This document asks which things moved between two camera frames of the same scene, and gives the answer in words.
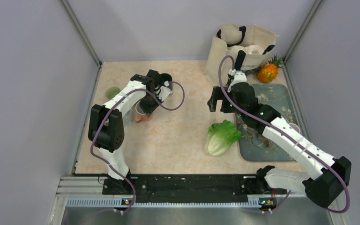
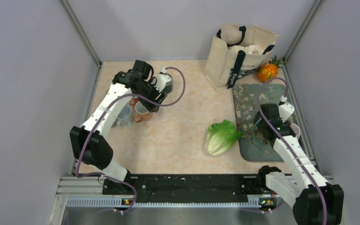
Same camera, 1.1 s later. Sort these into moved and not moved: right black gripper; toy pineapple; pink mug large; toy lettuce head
Moved: right black gripper
Not moved: pink mug large; toy lettuce head; toy pineapple
